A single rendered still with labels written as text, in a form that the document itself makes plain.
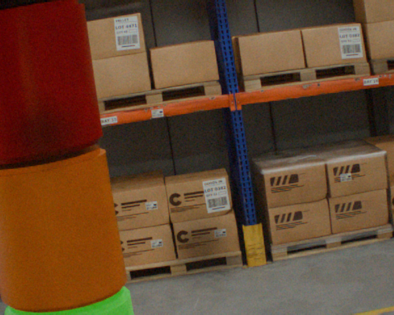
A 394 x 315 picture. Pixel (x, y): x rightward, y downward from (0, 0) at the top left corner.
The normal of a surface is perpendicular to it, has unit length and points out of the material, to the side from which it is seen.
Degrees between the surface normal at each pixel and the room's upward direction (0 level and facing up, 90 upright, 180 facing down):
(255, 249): 90
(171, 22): 90
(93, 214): 90
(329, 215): 91
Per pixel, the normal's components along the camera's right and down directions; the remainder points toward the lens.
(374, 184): 0.07, 0.17
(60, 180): 0.36, 0.10
